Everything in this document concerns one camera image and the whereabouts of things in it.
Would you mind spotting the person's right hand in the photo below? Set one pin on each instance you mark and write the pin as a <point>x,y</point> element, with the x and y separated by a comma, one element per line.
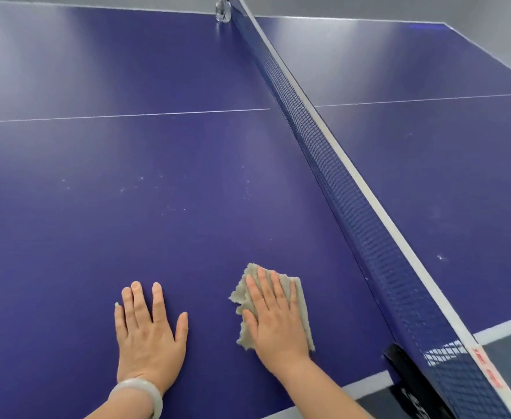
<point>277,331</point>

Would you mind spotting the person's left hand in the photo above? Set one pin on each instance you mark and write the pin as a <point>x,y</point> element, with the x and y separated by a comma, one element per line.
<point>150,344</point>

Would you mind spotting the grey cleaning cloth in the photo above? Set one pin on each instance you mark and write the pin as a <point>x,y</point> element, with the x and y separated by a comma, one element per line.
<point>240,294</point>

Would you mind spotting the person's left forearm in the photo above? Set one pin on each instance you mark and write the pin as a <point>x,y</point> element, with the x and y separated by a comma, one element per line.
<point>120,408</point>

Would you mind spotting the person's right forearm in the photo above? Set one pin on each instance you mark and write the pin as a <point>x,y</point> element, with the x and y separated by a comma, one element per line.
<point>325,392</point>

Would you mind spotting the dark table tennis net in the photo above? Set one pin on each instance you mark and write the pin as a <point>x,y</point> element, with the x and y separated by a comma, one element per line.
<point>369,239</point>

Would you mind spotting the blue table tennis table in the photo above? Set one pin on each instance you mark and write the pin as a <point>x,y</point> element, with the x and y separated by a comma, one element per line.
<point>128,191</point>

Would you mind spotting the black net post clamp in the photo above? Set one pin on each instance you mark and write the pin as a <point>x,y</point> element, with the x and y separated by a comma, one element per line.
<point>412,384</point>

